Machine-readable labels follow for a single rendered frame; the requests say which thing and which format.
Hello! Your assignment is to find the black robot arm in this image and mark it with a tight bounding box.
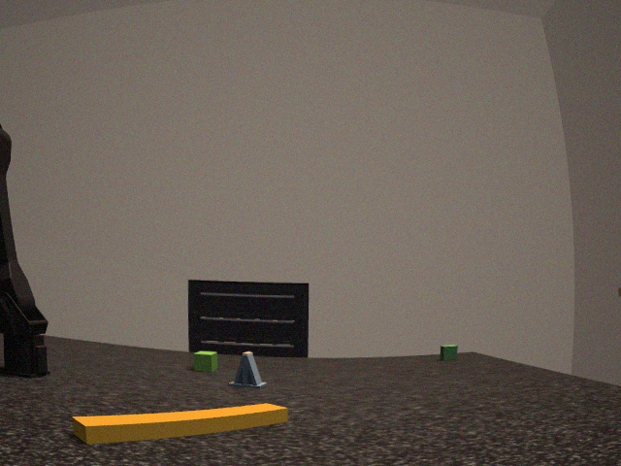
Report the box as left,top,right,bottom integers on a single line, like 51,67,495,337
0,124,50,379

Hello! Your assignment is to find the orange long bar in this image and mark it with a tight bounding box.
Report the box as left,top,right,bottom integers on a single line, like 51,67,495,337
72,403,288,445

